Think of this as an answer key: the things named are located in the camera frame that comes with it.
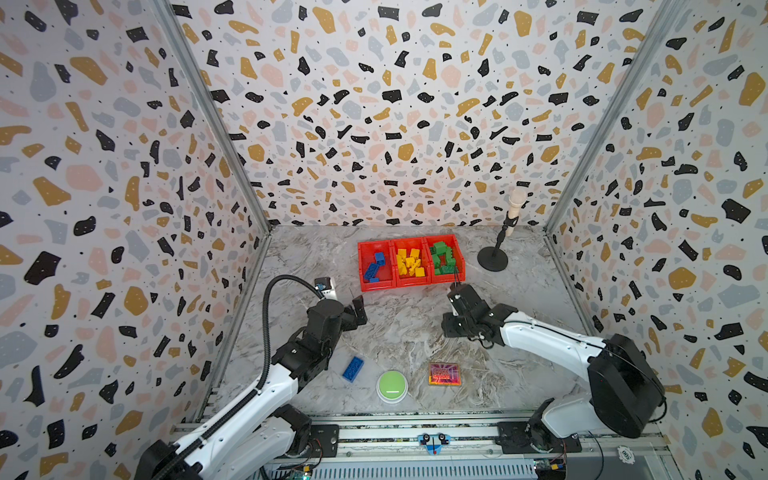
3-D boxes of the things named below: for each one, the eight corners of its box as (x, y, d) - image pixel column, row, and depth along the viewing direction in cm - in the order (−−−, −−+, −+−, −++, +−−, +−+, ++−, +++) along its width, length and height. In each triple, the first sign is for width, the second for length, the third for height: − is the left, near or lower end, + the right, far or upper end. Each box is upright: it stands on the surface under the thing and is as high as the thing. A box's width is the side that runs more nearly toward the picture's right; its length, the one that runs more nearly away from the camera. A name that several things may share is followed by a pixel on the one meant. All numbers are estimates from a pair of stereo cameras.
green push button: (376, 403, 82) (375, 401, 80) (377, 373, 87) (377, 370, 85) (408, 403, 82) (408, 401, 80) (408, 373, 87) (408, 370, 85)
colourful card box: (428, 385, 85) (429, 382, 83) (427, 365, 88) (428, 362, 87) (461, 385, 85) (462, 383, 83) (458, 365, 89) (460, 362, 87)
